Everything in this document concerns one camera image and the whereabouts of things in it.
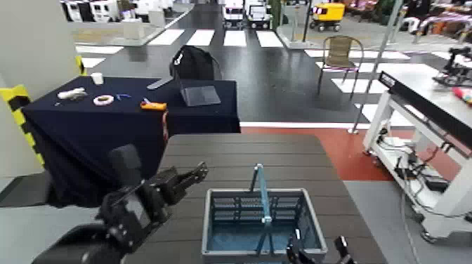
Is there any white tape roll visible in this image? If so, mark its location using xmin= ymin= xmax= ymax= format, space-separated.
xmin=93 ymin=94 xmax=115 ymax=107

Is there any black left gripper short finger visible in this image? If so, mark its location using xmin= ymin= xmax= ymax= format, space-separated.
xmin=149 ymin=166 xmax=180 ymax=187

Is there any small yellow black corner guard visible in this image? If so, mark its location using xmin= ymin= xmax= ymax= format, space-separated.
xmin=74 ymin=55 xmax=87 ymax=77

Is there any dark grey laptop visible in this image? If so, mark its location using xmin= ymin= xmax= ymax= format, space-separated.
xmin=173 ymin=70 xmax=222 ymax=107

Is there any white small vehicle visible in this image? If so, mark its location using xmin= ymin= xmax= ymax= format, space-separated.
xmin=246 ymin=0 xmax=273 ymax=30
xmin=221 ymin=0 xmax=245 ymax=30

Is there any table with dark navy cloth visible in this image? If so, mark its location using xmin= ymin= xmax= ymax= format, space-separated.
xmin=21 ymin=75 xmax=242 ymax=208

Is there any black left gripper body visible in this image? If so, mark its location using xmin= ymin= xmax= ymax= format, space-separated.
xmin=96 ymin=173 xmax=178 ymax=256

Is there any white plastic tool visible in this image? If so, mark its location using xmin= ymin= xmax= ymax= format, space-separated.
xmin=57 ymin=87 xmax=89 ymax=101

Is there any grey flat panel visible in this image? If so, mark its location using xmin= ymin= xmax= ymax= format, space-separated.
xmin=146 ymin=77 xmax=173 ymax=91

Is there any row of white kiosks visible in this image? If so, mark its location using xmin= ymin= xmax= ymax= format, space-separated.
xmin=60 ymin=0 xmax=119 ymax=23

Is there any blue crate with grey rim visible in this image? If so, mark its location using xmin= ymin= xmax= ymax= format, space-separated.
xmin=201 ymin=163 xmax=329 ymax=264

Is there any tangle of black cables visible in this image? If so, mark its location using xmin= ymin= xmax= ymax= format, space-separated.
xmin=376 ymin=126 xmax=454 ymax=222

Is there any white cube block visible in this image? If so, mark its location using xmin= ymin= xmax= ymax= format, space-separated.
xmin=122 ymin=18 xmax=145 ymax=41

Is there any brown wicker metal chair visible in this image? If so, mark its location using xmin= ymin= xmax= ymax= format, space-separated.
xmin=317 ymin=35 xmax=365 ymax=101

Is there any red and pink object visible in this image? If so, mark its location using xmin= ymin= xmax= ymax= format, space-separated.
xmin=452 ymin=86 xmax=472 ymax=105

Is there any yellow delivery vehicle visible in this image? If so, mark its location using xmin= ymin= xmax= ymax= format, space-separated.
xmin=308 ymin=1 xmax=346 ymax=32

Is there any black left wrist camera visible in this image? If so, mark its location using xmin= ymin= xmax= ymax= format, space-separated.
xmin=108 ymin=143 xmax=143 ymax=188

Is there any slanted grey metal pole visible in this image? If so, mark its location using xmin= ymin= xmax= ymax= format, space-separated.
xmin=347 ymin=0 xmax=405 ymax=135

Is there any black power supply box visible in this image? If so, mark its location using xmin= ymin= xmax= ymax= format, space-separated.
xmin=424 ymin=176 xmax=451 ymax=192

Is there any white workbench with black edge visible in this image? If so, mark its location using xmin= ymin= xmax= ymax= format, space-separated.
xmin=362 ymin=70 xmax=472 ymax=244

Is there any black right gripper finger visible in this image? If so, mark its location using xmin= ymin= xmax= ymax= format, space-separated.
xmin=285 ymin=235 xmax=310 ymax=264
xmin=332 ymin=235 xmax=357 ymax=264

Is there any orange hand tool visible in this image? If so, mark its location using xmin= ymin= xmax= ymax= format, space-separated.
xmin=139 ymin=98 xmax=168 ymax=112

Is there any black backpack on chair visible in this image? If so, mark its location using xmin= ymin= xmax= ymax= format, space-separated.
xmin=169 ymin=45 xmax=223 ymax=81

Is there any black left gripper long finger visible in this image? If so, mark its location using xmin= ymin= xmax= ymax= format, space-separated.
xmin=173 ymin=161 xmax=209 ymax=192

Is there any yellow black striped corner guard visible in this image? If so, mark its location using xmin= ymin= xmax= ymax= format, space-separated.
xmin=0 ymin=84 xmax=46 ymax=166

